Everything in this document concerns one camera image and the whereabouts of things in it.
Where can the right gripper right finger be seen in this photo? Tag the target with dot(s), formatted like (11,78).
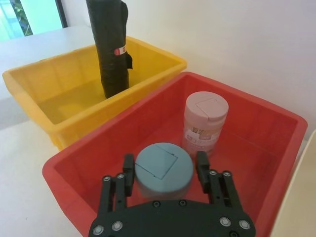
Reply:
(219,187)

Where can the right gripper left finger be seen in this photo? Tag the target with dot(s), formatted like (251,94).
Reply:
(116,192)

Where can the jar with blue lid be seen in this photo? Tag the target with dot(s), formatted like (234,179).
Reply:
(163,170)

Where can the red plastic bin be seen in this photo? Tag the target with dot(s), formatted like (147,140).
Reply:
(259,138)

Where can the jar with pink lid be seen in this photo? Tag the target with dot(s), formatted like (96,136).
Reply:
(206,108)

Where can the yellow plastic bin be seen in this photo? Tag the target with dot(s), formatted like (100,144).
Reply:
(61,74)

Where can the black rolled bag bundle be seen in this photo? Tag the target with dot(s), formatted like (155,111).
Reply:
(111,61)

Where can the window with dark frame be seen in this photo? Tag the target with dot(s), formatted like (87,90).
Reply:
(14,17)

